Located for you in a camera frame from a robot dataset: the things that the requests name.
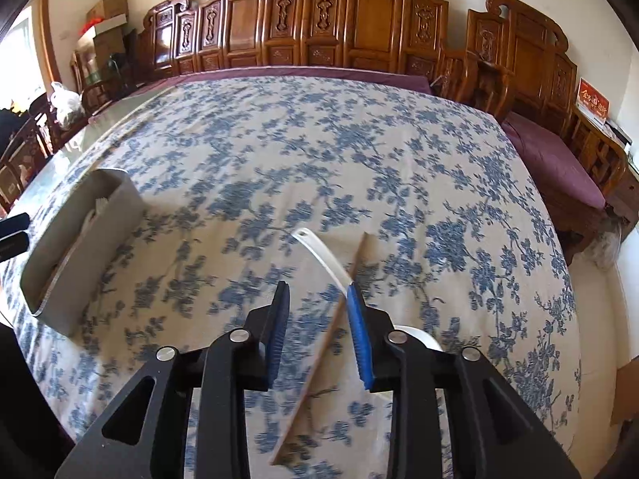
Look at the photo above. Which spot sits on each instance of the wooden chair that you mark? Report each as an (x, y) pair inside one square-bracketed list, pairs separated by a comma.
[(25, 154), (100, 80)]

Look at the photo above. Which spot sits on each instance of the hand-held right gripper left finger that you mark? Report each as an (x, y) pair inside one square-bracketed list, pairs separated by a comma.
[(277, 334)]

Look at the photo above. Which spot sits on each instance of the white plastic bag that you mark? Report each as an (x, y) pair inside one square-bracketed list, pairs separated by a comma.
[(606, 244)]

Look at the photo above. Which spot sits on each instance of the metal tray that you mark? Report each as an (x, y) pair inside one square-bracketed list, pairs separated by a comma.
[(95, 259)]

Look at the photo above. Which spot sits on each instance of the carved wooden sofa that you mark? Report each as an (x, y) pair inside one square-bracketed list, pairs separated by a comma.
[(349, 20)]

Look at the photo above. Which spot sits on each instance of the red sign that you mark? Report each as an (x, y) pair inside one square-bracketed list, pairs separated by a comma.
[(594, 102)]

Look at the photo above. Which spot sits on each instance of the purple sofa cushion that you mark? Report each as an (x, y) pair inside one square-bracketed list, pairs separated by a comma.
[(299, 74)]

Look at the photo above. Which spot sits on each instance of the brown chopstick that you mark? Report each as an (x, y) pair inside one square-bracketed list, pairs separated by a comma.
[(329, 359), (319, 354)]

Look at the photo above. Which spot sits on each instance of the wooden side table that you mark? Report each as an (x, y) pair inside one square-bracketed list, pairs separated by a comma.
[(606, 154)]

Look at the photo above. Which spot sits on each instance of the window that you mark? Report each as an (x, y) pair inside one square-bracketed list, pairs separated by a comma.
[(20, 50)]

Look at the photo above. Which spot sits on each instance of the clear plastic bag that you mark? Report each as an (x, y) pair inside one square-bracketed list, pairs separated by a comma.
[(67, 105)]

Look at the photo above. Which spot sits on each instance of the white flat box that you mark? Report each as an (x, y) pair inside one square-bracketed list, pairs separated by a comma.
[(102, 25)]

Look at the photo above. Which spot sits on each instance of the white plastic spoon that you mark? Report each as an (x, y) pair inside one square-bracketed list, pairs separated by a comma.
[(319, 254)]

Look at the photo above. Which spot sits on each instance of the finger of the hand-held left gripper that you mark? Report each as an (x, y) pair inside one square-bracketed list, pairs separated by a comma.
[(12, 249), (15, 224)]

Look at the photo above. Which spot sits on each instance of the blue floral tablecloth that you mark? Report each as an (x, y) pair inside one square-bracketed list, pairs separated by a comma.
[(324, 159)]

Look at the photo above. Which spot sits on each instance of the carved wooden bench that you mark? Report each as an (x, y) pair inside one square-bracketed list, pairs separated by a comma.
[(534, 60)]

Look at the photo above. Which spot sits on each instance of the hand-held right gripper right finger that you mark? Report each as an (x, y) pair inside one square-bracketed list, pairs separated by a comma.
[(358, 334)]

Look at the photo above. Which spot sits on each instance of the white plastic fork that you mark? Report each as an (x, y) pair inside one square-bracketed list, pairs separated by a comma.
[(100, 207)]

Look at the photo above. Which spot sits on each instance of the purple bench cushion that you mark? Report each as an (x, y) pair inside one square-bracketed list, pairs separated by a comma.
[(554, 159)]

